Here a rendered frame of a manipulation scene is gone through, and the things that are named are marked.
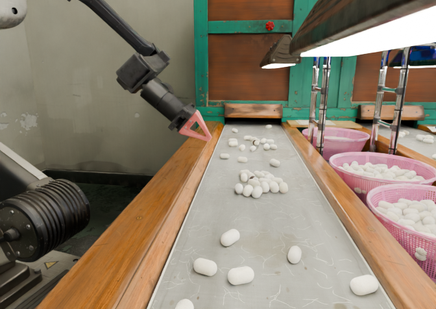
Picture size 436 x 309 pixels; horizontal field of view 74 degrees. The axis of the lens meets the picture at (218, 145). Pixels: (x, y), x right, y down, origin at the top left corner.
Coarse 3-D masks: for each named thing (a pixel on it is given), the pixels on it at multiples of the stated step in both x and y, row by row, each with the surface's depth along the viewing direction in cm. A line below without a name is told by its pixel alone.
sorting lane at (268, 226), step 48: (240, 144) 117; (288, 144) 117; (288, 192) 70; (192, 240) 50; (240, 240) 50; (288, 240) 50; (336, 240) 50; (192, 288) 39; (240, 288) 39; (288, 288) 39; (336, 288) 39
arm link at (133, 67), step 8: (136, 56) 69; (144, 56) 84; (152, 56) 96; (160, 56) 103; (168, 56) 104; (128, 64) 69; (136, 64) 69; (144, 64) 70; (152, 64) 85; (160, 64) 98; (120, 72) 70; (128, 72) 69; (136, 72) 70; (144, 72) 70; (128, 80) 70; (136, 80) 71
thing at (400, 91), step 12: (396, 48) 104; (408, 48) 90; (420, 48) 103; (384, 60) 105; (408, 60) 90; (384, 72) 106; (384, 84) 107; (396, 96) 95; (396, 108) 95; (396, 120) 95; (372, 132) 112; (396, 132) 96; (372, 144) 113; (396, 144) 97; (372, 156) 111
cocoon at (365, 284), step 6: (360, 276) 38; (366, 276) 38; (354, 282) 37; (360, 282) 37; (366, 282) 37; (372, 282) 37; (354, 288) 37; (360, 288) 37; (366, 288) 37; (372, 288) 37; (360, 294) 37
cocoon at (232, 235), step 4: (228, 232) 48; (232, 232) 48; (236, 232) 49; (224, 236) 48; (228, 236) 48; (232, 236) 48; (236, 236) 48; (224, 240) 47; (228, 240) 47; (232, 240) 48; (236, 240) 49; (224, 244) 47; (228, 244) 47
